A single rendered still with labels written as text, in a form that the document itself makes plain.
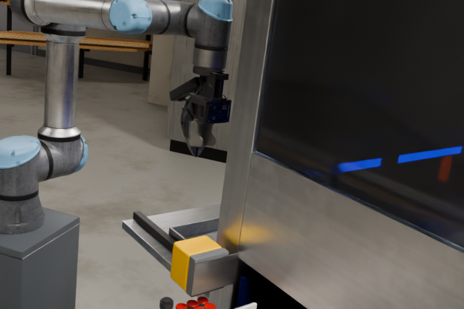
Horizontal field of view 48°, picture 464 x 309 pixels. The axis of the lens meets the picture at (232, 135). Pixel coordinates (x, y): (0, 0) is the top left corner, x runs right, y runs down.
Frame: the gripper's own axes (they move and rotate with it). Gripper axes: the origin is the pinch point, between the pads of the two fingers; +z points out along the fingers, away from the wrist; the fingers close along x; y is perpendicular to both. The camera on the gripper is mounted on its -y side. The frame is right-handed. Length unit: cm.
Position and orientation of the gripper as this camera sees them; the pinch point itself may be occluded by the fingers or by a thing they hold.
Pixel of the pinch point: (194, 150)
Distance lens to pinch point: 123.3
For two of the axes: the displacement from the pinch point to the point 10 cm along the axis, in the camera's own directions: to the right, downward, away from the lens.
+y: 6.0, 2.8, -7.5
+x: 7.9, -0.6, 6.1
